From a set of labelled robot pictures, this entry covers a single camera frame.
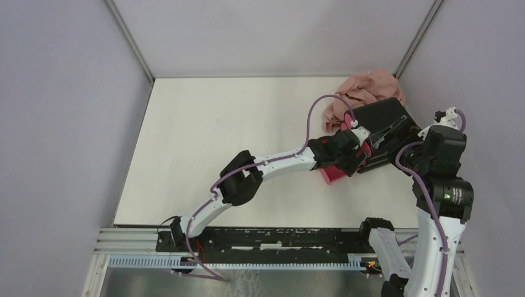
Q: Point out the pink drawer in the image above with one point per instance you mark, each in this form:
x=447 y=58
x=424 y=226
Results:
x=331 y=174
x=349 y=122
x=364 y=152

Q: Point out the black drawer organizer case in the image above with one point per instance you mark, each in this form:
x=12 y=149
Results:
x=381 y=127

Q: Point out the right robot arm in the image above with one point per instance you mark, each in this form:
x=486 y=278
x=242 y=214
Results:
x=443 y=208

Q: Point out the pink top drawer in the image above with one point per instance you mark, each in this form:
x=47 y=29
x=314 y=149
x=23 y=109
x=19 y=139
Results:
x=349 y=122

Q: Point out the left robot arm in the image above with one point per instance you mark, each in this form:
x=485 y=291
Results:
x=241 y=179

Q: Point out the pink crumpled cloth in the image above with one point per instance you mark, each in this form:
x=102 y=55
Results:
x=359 y=90

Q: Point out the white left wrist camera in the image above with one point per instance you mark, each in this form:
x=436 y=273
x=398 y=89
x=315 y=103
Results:
x=360 y=132

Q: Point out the pink bottom drawer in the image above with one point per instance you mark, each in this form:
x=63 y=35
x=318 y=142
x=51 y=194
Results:
x=331 y=174

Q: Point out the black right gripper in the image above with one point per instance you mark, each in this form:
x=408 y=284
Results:
x=425 y=137

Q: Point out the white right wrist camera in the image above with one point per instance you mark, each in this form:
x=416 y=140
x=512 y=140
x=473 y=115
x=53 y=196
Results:
x=447 y=118

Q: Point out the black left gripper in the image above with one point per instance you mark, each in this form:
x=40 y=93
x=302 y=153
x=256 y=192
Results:
x=350 y=167

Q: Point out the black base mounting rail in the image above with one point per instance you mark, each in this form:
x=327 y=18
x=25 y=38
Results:
x=235 y=245

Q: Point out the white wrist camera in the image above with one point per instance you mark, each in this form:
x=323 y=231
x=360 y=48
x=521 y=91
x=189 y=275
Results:
x=447 y=118
x=360 y=132

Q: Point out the aluminium frame rail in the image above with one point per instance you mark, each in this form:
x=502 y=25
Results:
x=143 y=261

